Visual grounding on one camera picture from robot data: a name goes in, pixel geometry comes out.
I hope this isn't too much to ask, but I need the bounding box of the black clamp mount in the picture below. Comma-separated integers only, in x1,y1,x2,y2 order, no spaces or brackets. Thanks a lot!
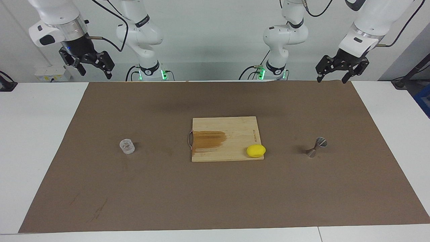
0,71,18,92

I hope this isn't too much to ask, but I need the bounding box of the brown table mat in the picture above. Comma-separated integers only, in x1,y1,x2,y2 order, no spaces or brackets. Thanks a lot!
18,80,430,233

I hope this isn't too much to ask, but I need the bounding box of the steel double jigger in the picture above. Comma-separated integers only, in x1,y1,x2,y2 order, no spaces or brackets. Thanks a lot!
304,137,328,158

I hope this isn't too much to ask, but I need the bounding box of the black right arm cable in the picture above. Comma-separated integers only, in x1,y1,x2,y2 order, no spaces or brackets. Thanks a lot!
88,0,130,52

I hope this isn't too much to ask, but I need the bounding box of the black left base cable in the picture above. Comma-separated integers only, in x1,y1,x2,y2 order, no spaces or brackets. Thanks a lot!
239,50,271,80

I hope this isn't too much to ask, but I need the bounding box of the yellow lemon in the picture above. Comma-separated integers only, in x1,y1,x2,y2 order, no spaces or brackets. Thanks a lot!
247,145,266,158

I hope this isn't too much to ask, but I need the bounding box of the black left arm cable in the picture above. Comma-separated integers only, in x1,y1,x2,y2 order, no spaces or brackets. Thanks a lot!
302,0,426,47

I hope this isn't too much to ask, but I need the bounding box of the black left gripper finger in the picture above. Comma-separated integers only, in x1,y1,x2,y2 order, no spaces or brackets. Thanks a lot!
342,58,370,84
315,55,340,83

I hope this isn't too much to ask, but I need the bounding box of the black stand bracket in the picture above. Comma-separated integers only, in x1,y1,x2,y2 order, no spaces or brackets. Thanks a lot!
391,55,430,89

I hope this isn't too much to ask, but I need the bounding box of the black right base cable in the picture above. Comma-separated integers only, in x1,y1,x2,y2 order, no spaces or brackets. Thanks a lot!
126,66,140,82

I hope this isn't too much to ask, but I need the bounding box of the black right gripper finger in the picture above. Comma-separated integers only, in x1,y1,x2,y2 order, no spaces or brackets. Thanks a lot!
86,50,115,80
59,47,86,76

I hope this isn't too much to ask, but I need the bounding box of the wooden cutting board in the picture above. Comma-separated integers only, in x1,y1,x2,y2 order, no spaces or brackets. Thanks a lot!
187,116,265,163

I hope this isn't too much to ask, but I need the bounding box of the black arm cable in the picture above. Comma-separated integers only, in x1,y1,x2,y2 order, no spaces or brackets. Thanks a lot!
302,0,426,47
88,0,130,52

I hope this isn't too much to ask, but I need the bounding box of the white wall socket box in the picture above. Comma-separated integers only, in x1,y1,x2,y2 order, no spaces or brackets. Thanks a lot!
35,66,72,82

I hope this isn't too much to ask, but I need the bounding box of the clear glass cup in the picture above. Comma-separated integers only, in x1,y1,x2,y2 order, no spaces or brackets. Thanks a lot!
119,138,136,155

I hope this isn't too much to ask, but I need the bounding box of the black base cable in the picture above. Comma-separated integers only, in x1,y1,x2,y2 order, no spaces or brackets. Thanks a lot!
239,50,271,80
126,66,140,82

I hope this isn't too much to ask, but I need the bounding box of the blue box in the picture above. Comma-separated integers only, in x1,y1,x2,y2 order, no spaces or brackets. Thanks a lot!
413,84,430,119

